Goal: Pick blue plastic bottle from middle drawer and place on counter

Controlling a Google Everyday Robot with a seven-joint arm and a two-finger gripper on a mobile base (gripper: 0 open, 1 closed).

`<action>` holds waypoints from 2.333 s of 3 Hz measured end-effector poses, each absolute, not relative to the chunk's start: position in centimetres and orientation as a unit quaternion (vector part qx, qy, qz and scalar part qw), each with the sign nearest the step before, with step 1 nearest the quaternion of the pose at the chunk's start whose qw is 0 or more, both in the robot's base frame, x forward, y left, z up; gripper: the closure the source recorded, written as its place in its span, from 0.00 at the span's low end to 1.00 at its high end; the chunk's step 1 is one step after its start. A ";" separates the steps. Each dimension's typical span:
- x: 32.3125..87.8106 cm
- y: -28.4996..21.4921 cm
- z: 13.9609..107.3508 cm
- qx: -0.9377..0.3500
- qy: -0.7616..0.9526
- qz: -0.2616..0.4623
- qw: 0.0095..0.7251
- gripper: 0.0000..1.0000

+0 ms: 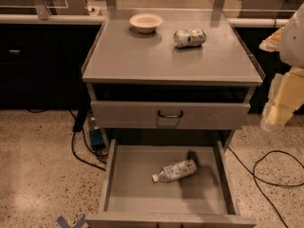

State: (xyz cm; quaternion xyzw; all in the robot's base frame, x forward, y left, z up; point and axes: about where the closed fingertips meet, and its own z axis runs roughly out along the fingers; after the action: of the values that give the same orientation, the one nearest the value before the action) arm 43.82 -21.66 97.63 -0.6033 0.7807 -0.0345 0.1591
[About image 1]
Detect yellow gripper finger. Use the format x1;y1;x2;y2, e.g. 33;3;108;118
260;67;304;132
259;28;284;52

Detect clear plastic water bottle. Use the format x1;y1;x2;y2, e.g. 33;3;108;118
152;160;198;183

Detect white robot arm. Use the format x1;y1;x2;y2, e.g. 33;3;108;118
259;5;304;132

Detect grey drawer cabinet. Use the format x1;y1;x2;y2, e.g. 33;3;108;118
83;9;263;146

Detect open grey middle drawer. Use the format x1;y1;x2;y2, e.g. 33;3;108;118
86;142;256;228

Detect closed grey upper drawer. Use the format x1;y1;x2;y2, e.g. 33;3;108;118
91;101;250;130

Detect crushed green white can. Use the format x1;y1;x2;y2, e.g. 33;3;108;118
173;28;206;48

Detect beige bowl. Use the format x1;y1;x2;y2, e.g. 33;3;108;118
129;13;163;33

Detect blue power box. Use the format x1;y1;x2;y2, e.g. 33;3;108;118
88;117;105;151

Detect dark left cabinet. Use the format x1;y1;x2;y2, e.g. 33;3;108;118
0;24;100;109

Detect blue tape cross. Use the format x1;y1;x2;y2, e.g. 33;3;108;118
56;215;86;228

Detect black cable on right floor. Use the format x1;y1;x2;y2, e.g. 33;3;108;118
227;146;304;228

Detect black cable on floor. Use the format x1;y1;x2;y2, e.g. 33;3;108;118
227;146;304;228
26;107;109;172

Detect black drawer handle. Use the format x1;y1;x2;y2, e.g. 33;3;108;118
158;110;183;119

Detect black cable on left floor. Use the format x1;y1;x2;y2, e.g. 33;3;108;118
26;107;109;172

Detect white horizontal rail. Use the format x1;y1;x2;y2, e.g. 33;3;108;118
0;14;288;28

